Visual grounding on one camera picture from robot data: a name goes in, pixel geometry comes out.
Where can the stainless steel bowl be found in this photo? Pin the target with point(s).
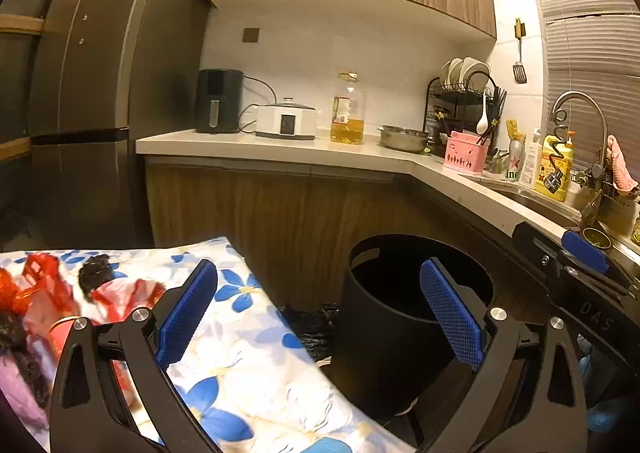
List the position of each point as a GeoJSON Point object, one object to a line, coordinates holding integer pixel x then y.
{"type": "Point", "coordinates": [403, 139]}

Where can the wooden lower cabinet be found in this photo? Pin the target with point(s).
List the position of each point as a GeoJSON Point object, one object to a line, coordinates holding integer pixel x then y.
{"type": "Point", "coordinates": [296, 224]}

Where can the black air fryer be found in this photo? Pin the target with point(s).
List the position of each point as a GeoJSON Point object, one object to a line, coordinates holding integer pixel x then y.
{"type": "Point", "coordinates": [218, 101]}

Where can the black trash bin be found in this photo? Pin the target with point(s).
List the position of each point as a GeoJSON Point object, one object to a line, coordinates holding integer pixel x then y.
{"type": "Point", "coordinates": [388, 344]}

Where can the floral blue white tablecloth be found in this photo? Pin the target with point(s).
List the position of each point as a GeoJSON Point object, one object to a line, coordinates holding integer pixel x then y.
{"type": "Point", "coordinates": [245, 375]}

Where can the red plastic bag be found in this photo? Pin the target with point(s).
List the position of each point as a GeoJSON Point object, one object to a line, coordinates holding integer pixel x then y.
{"type": "Point", "coordinates": [40, 275]}

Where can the white spoon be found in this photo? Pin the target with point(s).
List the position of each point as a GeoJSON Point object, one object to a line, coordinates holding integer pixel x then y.
{"type": "Point", "coordinates": [482, 124]}

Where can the dark grey refrigerator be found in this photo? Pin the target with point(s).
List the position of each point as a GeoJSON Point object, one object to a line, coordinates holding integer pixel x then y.
{"type": "Point", "coordinates": [107, 74]}

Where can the white electric cooker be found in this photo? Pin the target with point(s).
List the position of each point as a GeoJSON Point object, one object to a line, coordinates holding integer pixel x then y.
{"type": "Point", "coordinates": [287, 120]}

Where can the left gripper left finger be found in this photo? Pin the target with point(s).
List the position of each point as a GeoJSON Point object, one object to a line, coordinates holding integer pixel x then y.
{"type": "Point", "coordinates": [88, 411]}

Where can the white detergent bottle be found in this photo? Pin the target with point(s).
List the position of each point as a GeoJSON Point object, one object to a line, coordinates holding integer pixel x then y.
{"type": "Point", "coordinates": [531, 159]}

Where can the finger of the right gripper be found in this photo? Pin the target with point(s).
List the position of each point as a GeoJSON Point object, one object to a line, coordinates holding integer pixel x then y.
{"type": "Point", "coordinates": [585, 252]}

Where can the pink utensil caddy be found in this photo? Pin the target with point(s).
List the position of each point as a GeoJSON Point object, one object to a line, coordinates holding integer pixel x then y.
{"type": "Point", "coordinates": [465, 154]}

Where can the pink cloth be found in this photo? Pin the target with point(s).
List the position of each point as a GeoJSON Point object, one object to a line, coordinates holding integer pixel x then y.
{"type": "Point", "coordinates": [622, 180]}

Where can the wooden glass door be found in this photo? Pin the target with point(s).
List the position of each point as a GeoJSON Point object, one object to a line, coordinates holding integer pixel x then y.
{"type": "Point", "coordinates": [20, 48]}

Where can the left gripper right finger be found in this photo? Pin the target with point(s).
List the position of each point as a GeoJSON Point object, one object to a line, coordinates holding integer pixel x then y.
{"type": "Point", "coordinates": [547, 412]}

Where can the small black crumpled bag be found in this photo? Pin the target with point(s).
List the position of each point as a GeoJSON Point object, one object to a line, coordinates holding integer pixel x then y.
{"type": "Point", "coordinates": [95, 272]}

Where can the purple glove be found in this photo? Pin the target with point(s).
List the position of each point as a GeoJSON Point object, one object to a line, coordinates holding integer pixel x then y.
{"type": "Point", "coordinates": [20, 396]}

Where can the window blinds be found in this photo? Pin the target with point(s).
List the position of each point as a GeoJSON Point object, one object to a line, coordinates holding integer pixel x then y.
{"type": "Point", "coordinates": [593, 46]}

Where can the red white snack bag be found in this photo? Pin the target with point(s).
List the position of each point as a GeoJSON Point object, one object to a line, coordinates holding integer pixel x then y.
{"type": "Point", "coordinates": [118, 298]}

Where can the cooking oil bottle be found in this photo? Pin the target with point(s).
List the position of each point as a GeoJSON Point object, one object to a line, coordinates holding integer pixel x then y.
{"type": "Point", "coordinates": [348, 110]}

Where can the chrome kitchen faucet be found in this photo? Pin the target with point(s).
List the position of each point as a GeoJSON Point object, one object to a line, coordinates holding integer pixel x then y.
{"type": "Point", "coordinates": [594, 173]}

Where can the black dish rack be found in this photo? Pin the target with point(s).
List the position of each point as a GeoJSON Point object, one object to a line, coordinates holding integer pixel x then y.
{"type": "Point", "coordinates": [454, 102]}

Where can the yellow dish soap bottle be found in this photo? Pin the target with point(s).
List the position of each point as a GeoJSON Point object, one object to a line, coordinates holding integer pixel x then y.
{"type": "Point", "coordinates": [555, 164]}

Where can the hanging slotted spatula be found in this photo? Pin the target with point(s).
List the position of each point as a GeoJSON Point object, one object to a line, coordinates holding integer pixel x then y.
{"type": "Point", "coordinates": [519, 71]}

